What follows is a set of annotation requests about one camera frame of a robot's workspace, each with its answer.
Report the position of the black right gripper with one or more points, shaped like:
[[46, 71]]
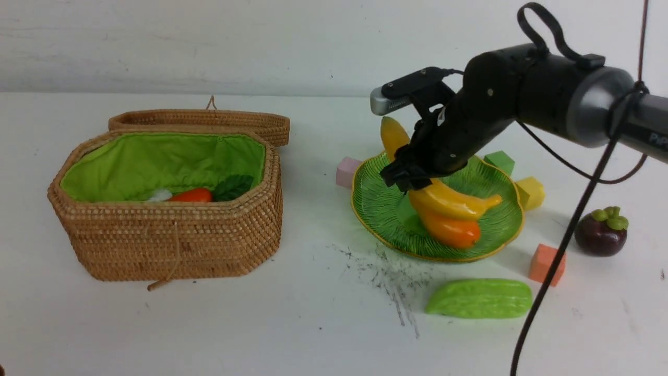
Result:
[[471, 119]]

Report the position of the yellow plastic banana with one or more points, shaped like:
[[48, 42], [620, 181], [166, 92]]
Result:
[[438, 197]]

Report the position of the orange yellow plastic mango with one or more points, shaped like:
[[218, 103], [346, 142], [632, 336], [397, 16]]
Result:
[[449, 232]]

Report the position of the green plastic bitter gourd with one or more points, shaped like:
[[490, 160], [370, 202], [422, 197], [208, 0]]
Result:
[[481, 298]]

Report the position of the purple plastic mangosteen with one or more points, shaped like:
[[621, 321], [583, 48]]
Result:
[[602, 232]]

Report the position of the orange plastic carrot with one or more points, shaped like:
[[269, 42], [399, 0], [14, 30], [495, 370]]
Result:
[[227, 190]]

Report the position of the white plastic radish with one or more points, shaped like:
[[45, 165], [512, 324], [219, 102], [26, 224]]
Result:
[[161, 195]]

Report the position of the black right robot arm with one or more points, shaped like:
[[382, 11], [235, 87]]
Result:
[[584, 101]]

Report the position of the green leaf-shaped glass plate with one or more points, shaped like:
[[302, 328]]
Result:
[[387, 214]]

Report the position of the pink foam cube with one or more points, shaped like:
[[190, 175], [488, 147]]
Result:
[[345, 172]]

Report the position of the green foam cube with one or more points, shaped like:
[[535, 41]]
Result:
[[501, 161]]

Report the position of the yellow foam cube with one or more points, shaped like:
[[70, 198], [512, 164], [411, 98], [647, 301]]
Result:
[[531, 193]]

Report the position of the woven wicker basket lid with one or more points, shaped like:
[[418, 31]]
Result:
[[273, 128]]

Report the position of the orange foam cube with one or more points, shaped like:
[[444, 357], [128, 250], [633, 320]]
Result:
[[541, 262]]

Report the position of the woven wicker basket green lining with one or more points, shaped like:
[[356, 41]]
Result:
[[100, 193]]

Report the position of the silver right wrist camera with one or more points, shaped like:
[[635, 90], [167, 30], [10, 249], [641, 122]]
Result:
[[422, 89]]

